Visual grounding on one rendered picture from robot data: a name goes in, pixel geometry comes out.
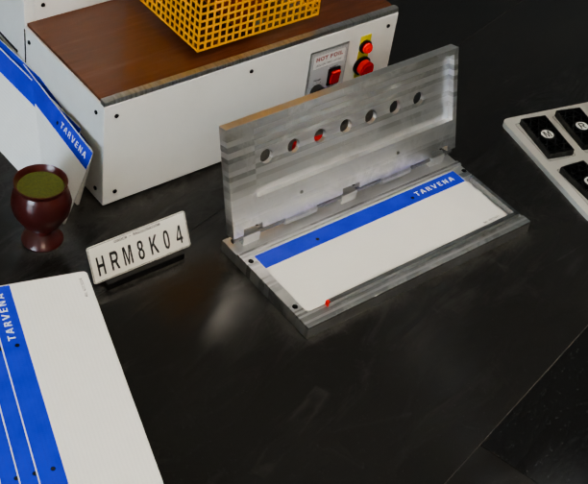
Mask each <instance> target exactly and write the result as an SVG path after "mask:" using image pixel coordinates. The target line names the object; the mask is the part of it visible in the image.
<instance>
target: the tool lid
mask: <svg viewBox="0 0 588 484"><path fill-rule="evenodd" d="M458 50H459V47H457V46H455V45H452V44H449V45H446V46H444V47H441V48H438V49H435V50H432V51H429V52H427V53H425V54H422V55H419V56H416V57H413V58H411V59H408V60H403V61H400V62H398V63H395V64H392V65H389V66H386V67H383V68H382V69H379V70H376V71H373V72H370V73H367V74H365V75H362V76H359V77H356V78H353V79H351V80H349V81H346V82H343V83H340V84H337V85H333V86H330V87H327V88H324V89H322V90H319V91H316V92H313V93H310V94H308V95H306V96H303V97H300V98H297V99H294V100H291V101H289V102H286V103H283V104H280V105H277V106H275V107H272V108H270V109H265V110H262V111H260V112H257V113H254V114H251V115H248V116H245V117H243V118H240V119H237V120H234V121H232V122H230V123H227V124H224V125H221V126H219V137H220V150H221V163H222V176H223V188H224V202H225V214H226V227H227V235H228V236H229V237H230V238H232V239H236V238H238V237H240V236H243V235H244V230H245V229H247V228H249V227H251V226H254V225H256V224H258V225H260V226H261V227H263V228H264V227H266V226H268V225H271V224H273V223H276V222H278V221H280V220H282V219H283V220H284V223H283V224H284V225H286V224H289V223H291V222H294V221H296V220H298V219H301V218H303V217H306V216H308V215H309V214H312V213H314V212H316V211H317V205H319V204H322V203H323V202H325V201H328V200H330V199H333V198H335V197H337V196H340V195H342V194H343V188H345V187H348V186H350V185H353V184H355V185H356V186H358V187H361V186H363V185H365V184H368V183H370V182H374V181H376V180H379V179H381V182H380V184H384V183H386V182H390V181H392V180H395V179H396V178H398V177H401V176H403V175H405V174H408V173H410V171H411V168H410V166H411V165H414V164H416V163H419V162H421V161H423V160H426V159H428V158H431V157H432V152H433V151H436V150H438V149H441V148H442V149H444V150H446V151H449V150H450V149H453V148H455V127H456V102H457V76H458ZM418 92H421V98H420V100H419V102H418V103H416V104H414V103H413V99H414V96H415V94H416V93H418ZM394 101H397V104H398V105H397V108H396V109H395V110H394V111H393V112H390V106H391V104H392V103H393V102H394ZM371 109H372V110H373V117H372V119H371V120H370V121H368V122H366V121H365V116H366V114H367V112H368V111H369V110H371ZM345 119H348V121H349V124H348V127H347V129H346V130H345V131H343V132H341V131H340V125H341V123H342V122H343V121H344V120H345ZM320 129H322V130H323V135H322V137H321V138H320V139H319V140H318V141H315V140H314V136H315V134H316V132H317V131H318V130H320ZM294 138H296V140H297V145H296V147H295V149H294V150H292V151H290V152H288V149H287V147H288V144H289V142H290V141H291V140H292V139H294ZM266 149H269V151H270V155H269V158H268V159H266V160H265V161H261V160H260V156H261V153H262V152H263V151H264V150H266Z"/></svg>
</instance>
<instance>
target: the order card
mask: <svg viewBox="0 0 588 484"><path fill-rule="evenodd" d="M189 246H190V239H189V234H188V229H187V224H186V220H185V214H184V211H180V212H177V213H175V214H172V215H170V216H167V217H165V218H162V219H160V220H157V221H155V222H153V223H150V224H148V225H145V226H143V227H140V228H137V229H135V230H131V231H128V232H126V233H123V234H121V235H118V236H115V237H113V238H111V239H109V240H106V241H104V242H101V243H99V244H96V245H93V246H91V247H88V248H86V254H87V258H88V262H89V267H90V271H91V274H92V278H93V283H94V284H98V283H100V282H102V281H105V280H107V279H110V278H114V277H116V276H118V275H121V274H123V273H126V272H128V271H131V270H132V269H135V268H137V267H139V266H142V265H144V264H147V263H149V262H152V261H154V260H157V259H159V258H161V257H164V256H166V255H169V254H172V253H174V252H176V251H179V250H181V249H184V248H186V247H189Z"/></svg>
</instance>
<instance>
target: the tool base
mask: <svg viewBox="0 0 588 484"><path fill-rule="evenodd" d="M451 152H452V150H449V151H446V150H445V151H443V150H439V149H438V150H436V151H433V152H432V157H431V158H428V159H426V160H423V161H421V162H419V163H416V164H414V165H411V166H410V168H411V171H410V173H408V174H405V175H403V176H401V177H398V178H396V179H395V180H392V181H388V182H386V183H384V184H380V182H381V179H379V180H376V181H373V182H370V183H368V184H365V185H363V186H361V187H358V186H356V185H354V186H352V185H350V186H348V187H345V188H343V194H342V195H340V196H337V197H335V198H333V199H330V200H328V201H325V202H323V203H322V204H319V205H317V211H316V212H314V213H312V214H309V215H308V216H306V217H303V218H301V219H298V220H296V221H294V222H291V223H289V224H286V225H284V224H283V223H284V220H283V219H282V220H280V221H278V222H276V223H273V224H271V225H268V226H266V227H264V228H263V227H261V226H260V225H258V226H256V225H254V226H251V227H249V228H247V229H245V230H244V235H243V236H240V237H238V238H236V239H232V238H230V237H229V238H226V239H224V240H222V248H221V251H222V252H223V253H224V254H225V255H226V256H227V257H228V258H229V259H230V260H231V261H232V262H233V263H234V264H235V265H236V266H237V267H238V268H239V269H240V271H241V272H242V273H243V274H244V275H245V276H246V277H247V278H248V279H249V280H250V281H251V282H252V283H253V284H254V285H255V286H256V287H257V288H258V289H259V290H260V292H261V293H262V294H263V295H264V296H265V297H266V298H267V299H268V300H269V301H270V302H271V303H272V304H273V305H274V306H275V307H276V308H277V309H278V310H279V311H280V312H281V314H282V315H283V316H284V317H285V318H286V319H287V320H288V321H289V322H290V323H291V324H292V325H293V326H294V327H295V328H297V329H298V330H299V331H300V332H301V334H302V335H303V336H304V337H305V338H306V339H308V338H310V337H312V336H314V335H316V334H318V333H320V332H322V331H324V330H326V329H328V328H330V327H333V326H335V325H337V324H339V323H342V322H344V321H346V320H348V319H350V318H352V317H354V316H355V315H357V314H359V313H361V312H363V311H365V310H367V309H369V308H371V307H373V306H375V305H378V304H380V303H383V302H385V301H387V300H389V299H391V298H393V297H395V296H397V295H399V294H401V293H403V292H404V291H406V290H408V289H411V288H413V287H415V286H417V285H419V284H421V283H423V282H425V281H427V280H429V279H431V278H434V277H436V276H438V275H440V274H442V273H445V272H447V271H449V270H451V269H452V268H454V267H456V266H458V265H460V264H462V263H464V262H466V261H468V260H470V259H472V258H474V257H476V256H478V255H481V254H484V253H486V252H488V251H490V250H492V249H494V248H496V247H498V246H500V245H501V244H503V243H505V242H507V241H509V240H511V239H514V238H516V237H518V236H520V235H522V234H524V233H526V232H527V230H528V227H529V224H530V221H529V220H528V219H527V218H526V217H525V216H524V215H523V216H522V215H521V214H519V217H518V218H517V219H514V220H512V221H510V222H508V223H506V224H504V225H502V226H500V227H498V228H496V229H493V230H490V231H488V232H486V233H485V234H483V235H481V236H479V237H476V238H474V239H472V240H470V241H468V242H466V243H464V244H462V245H460V246H457V247H455V248H453V249H451V250H449V251H447V252H445V253H443V254H441V255H438V256H436V257H434V258H432V259H430V260H428V261H426V262H424V263H422V264H419V265H417V266H415V267H413V268H411V269H409V270H407V271H405V272H403V273H400V274H398V275H396V276H395V277H393V278H390V279H388V280H386V281H384V282H381V283H379V284H377V285H375V286H373V287H371V288H369V289H367V290H365V291H362V292H360V293H358V294H356V295H354V296H352V297H350V298H349V299H347V300H344V301H342V302H339V303H337V304H335V305H333V306H331V307H327V306H326V305H325V304H324V305H322V306H320V307H318V308H316V309H313V310H311V311H305V310H304V309H303V308H302V307H301V306H300V305H299V303H298V302H297V301H296V300H295V299H294V298H293V297H292V296H291V295H290V294H289V293H288V292H287V291H286V290H285V289H284V288H283V287H282V286H281V285H280V284H279V283H278V282H277V281H276V280H275V279H274V278H273V277H272V276H271V275H270V274H269V273H268V272H267V271H266V270H265V269H264V268H263V266H262V265H261V264H260V263H259V262H258V261H257V260H256V259H255V255H256V254H259V253H262V252H264V251H266V250H269V249H271V248H273V247H276V246H278V245H280V244H282V243H284V242H286V241H289V240H291V239H293V238H296V237H298V236H300V235H303V234H305V233H307V232H310V231H312V230H316V229H318V228H320V227H323V226H325V225H326V224H329V223H331V222H333V221H336V220H338V219H340V218H343V217H345V216H347V215H350V214H352V213H354V212H357V211H359V210H361V209H363V208H365V207H367V206H371V205H373V204H376V203H378V202H380V201H383V200H385V199H387V198H390V197H392V196H394V195H397V194H399V193H401V192H404V191H406V190H407V189H410V188H412V187H414V186H417V185H419V184H421V183H424V182H427V181H430V180H432V179H434V178H437V177H439V176H441V175H444V174H446V173H448V172H451V171H455V173H457V174H458V175H459V176H460V177H461V178H463V179H464V180H465V181H466V182H469V178H470V176H472V174H471V173H469V172H468V171H467V172H462V171H461V170H462V169H465V168H463V167H462V166H461V163H460V162H458V161H455V160H454V159H452V158H451V157H450V156H449V155H448V154H450V153H451ZM469 184H470V185H471V186H472V187H474V186H473V185H472V184H471V183H470V182H469ZM475 189H476V190H477V191H478V192H480V191H479V190H478V189H477V188H476V187H475ZM480 193H481V194H482V195H483V196H484V197H486V196H485V195H484V194H483V193H482V192H480ZM486 198H487V199H488V200H489V201H490V202H492V201H491V200H490V199H489V198H488V197H486ZM492 203H493V204H494V205H495V206H497V205H496V204H495V203H494V202H492ZM497 207H498V208H499V209H500V210H501V211H503V212H504V213H505V214H506V215H508V214H507V213H506V212H505V211H504V210H502V209H501V208H500V207H499V206H497ZM249 259H252V260H253V261H254V263H249V262H248V260H249ZM293 304H297V305H298V308H297V309H294V308H293V307H292V305H293Z"/></svg>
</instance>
